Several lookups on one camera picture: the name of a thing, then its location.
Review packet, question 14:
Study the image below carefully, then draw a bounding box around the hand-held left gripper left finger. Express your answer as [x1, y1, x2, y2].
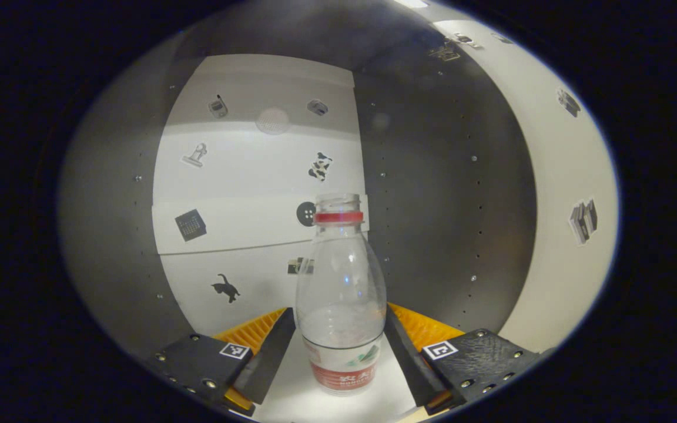
[150, 307, 297, 417]

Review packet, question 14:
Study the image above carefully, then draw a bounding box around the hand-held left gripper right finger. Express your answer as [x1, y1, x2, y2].
[383, 302, 542, 415]

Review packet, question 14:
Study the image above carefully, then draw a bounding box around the dark grey cabinet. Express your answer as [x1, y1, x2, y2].
[59, 9, 539, 423]

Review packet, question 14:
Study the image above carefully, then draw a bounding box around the clear plastic bottle red label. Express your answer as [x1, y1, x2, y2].
[295, 194, 387, 395]

